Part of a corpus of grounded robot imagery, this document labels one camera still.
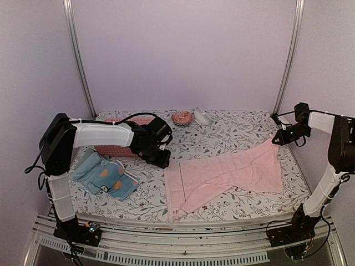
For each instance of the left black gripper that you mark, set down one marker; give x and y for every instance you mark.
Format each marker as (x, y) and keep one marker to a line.
(162, 163)

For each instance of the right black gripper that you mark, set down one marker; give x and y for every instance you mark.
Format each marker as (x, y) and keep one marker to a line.
(284, 138)

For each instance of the pink plastic basket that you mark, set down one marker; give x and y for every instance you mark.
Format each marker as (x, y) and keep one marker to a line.
(119, 151)

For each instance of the pink terry towel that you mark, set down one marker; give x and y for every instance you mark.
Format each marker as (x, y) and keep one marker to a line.
(191, 184)

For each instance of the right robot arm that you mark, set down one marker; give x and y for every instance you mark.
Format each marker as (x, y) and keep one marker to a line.
(340, 157)

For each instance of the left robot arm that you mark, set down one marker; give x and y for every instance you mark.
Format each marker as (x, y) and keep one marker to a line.
(65, 134)

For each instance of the red patterned bowl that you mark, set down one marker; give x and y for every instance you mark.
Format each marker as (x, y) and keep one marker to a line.
(182, 118)

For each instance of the blue patterned towel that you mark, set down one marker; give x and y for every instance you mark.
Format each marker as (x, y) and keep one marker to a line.
(98, 174)

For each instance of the white tipped bowl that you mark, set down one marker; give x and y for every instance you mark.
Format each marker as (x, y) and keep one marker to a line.
(202, 117)

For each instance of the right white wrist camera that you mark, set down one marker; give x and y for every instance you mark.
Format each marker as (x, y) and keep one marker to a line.
(282, 122)

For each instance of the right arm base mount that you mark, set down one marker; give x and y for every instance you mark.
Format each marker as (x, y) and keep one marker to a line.
(294, 232)

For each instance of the front aluminium rail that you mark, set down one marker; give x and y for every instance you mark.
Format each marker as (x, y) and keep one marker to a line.
(129, 242)

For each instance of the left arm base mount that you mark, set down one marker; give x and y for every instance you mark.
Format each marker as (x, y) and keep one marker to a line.
(72, 232)

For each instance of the right aluminium frame post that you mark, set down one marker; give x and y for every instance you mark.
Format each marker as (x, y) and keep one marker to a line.
(295, 34)

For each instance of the aluminium frame post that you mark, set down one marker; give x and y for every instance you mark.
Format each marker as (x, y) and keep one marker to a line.
(295, 34)
(70, 21)

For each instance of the left aluminium frame post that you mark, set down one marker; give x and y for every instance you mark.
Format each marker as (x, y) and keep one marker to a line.
(70, 21)

